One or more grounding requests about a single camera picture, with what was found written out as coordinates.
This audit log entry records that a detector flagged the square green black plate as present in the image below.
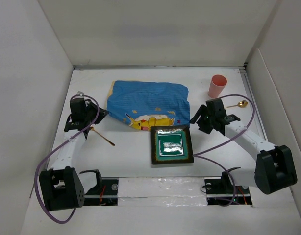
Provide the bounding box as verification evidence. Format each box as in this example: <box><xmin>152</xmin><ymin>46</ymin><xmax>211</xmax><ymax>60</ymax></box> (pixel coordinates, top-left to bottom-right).
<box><xmin>150</xmin><ymin>125</ymin><xmax>194</xmax><ymax>165</ymax></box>

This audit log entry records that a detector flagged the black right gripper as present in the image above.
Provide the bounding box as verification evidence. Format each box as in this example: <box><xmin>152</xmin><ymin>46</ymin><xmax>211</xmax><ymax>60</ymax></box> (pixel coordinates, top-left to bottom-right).
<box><xmin>188</xmin><ymin>104</ymin><xmax>215</xmax><ymax>134</ymax></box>

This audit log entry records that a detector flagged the gold spoon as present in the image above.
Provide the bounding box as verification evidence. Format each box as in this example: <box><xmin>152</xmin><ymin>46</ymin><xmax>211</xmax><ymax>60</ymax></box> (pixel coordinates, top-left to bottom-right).
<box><xmin>225</xmin><ymin>100</ymin><xmax>248</xmax><ymax>109</ymax></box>

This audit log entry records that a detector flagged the blue pikachu cloth napkin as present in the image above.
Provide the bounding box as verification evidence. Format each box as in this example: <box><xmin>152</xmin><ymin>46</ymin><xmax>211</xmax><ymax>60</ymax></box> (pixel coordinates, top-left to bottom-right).
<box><xmin>106</xmin><ymin>80</ymin><xmax>190</xmax><ymax>131</ymax></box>

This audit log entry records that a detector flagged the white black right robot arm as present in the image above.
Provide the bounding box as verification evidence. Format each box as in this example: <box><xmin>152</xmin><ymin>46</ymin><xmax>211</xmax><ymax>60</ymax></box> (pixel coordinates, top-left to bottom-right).
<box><xmin>190</xmin><ymin>98</ymin><xmax>298</xmax><ymax>195</ymax></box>

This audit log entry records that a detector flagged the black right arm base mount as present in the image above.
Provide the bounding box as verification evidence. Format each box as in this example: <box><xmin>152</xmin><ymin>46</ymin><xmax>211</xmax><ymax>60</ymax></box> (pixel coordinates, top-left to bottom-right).
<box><xmin>200</xmin><ymin>172</ymin><xmax>252</xmax><ymax>207</ymax></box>

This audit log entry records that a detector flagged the gold fork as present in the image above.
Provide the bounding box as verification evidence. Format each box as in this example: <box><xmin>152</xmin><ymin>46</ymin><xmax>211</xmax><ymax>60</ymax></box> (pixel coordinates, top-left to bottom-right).
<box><xmin>90</xmin><ymin>126</ymin><xmax>115</xmax><ymax>146</ymax></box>

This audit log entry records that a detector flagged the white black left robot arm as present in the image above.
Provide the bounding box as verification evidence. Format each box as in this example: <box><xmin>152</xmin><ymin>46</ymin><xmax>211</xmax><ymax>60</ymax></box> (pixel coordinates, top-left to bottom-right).
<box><xmin>39</xmin><ymin>95</ymin><xmax>108</xmax><ymax>212</ymax></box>

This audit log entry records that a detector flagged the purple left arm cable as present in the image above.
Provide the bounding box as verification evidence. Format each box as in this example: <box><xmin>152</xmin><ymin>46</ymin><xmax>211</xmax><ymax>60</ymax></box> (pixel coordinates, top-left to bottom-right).
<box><xmin>34</xmin><ymin>95</ymin><xmax>100</xmax><ymax>225</ymax></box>

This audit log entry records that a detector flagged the pink plastic cup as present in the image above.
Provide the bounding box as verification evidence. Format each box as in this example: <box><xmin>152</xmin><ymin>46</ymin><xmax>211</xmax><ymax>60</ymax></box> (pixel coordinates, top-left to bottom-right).
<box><xmin>208</xmin><ymin>74</ymin><xmax>227</xmax><ymax>98</ymax></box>

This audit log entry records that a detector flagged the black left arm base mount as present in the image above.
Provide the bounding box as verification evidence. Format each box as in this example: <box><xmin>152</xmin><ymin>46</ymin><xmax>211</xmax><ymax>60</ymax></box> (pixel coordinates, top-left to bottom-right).
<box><xmin>78</xmin><ymin>169</ymin><xmax>119</xmax><ymax>206</ymax></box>

